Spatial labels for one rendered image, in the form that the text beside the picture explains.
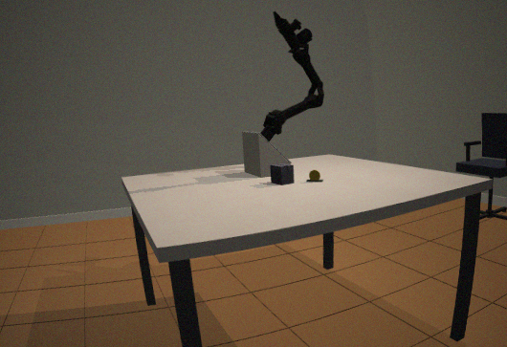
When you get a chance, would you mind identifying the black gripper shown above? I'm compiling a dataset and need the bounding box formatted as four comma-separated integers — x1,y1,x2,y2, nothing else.
273,11,296,41

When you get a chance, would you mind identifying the gold coin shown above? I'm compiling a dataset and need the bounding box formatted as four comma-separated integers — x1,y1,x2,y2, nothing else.
309,170,320,181

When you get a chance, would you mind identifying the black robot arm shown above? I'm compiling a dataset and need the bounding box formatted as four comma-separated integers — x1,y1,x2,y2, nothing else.
260,19,324,141

